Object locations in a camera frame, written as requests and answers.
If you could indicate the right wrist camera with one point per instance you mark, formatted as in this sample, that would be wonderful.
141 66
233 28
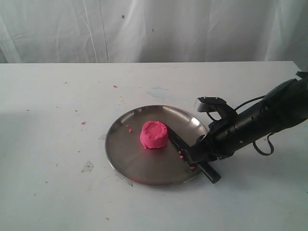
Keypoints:
208 104

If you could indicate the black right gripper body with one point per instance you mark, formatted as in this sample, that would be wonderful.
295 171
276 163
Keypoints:
231 132

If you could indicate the black knife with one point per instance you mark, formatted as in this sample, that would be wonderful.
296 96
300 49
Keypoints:
179 144

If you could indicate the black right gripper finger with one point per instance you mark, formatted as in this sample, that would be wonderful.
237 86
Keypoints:
202 152

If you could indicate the round steel plate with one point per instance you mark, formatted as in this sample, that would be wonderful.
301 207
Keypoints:
152 167

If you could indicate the white backdrop sheet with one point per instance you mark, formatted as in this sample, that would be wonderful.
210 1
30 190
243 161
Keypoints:
126 31

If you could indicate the pink clay half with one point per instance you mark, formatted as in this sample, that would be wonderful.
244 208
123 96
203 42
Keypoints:
154 135

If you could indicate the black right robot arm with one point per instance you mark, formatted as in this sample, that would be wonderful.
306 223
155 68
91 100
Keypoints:
284 107

